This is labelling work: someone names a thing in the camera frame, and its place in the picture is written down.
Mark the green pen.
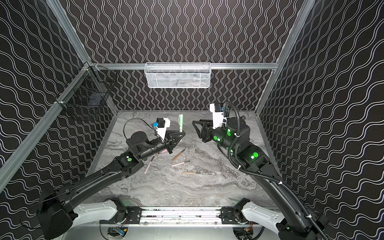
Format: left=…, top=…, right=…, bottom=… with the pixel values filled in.
left=179, top=114, right=184, bottom=132

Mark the white pink pen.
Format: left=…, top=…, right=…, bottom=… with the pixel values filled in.
left=144, top=156, right=155, bottom=175

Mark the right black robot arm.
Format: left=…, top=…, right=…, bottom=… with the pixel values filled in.
left=192, top=117, right=328, bottom=240

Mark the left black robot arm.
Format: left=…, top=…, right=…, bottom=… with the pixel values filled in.
left=36, top=131, right=186, bottom=240

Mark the brown pen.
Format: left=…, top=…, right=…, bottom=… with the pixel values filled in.
left=171, top=149, right=186, bottom=162

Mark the pink pen center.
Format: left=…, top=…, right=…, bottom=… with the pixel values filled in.
left=171, top=161, right=190, bottom=167

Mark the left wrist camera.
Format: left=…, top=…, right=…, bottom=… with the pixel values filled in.
left=153, top=118, right=171, bottom=142

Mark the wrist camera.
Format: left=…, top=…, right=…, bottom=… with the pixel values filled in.
left=153, top=118, right=171, bottom=142
left=209, top=103, right=230, bottom=130

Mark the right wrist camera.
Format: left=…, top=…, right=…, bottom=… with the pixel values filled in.
left=209, top=103, right=230, bottom=130

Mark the white wire mesh basket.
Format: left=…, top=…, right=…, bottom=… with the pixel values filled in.
left=144, top=62, right=212, bottom=89

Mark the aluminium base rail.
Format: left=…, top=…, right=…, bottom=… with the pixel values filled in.
left=61, top=206, right=301, bottom=226

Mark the black wire mesh basket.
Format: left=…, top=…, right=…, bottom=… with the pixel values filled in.
left=59, top=66, right=118, bottom=122

